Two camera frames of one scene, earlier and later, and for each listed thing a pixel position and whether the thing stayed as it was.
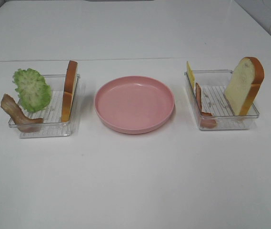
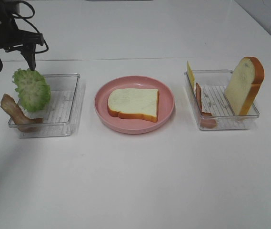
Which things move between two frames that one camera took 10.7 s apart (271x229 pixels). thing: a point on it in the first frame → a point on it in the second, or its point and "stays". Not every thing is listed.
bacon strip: x=207 y=120 stays
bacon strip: x=25 y=124 stays
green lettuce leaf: x=35 y=92 stays
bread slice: x=69 y=87 → x=134 y=103
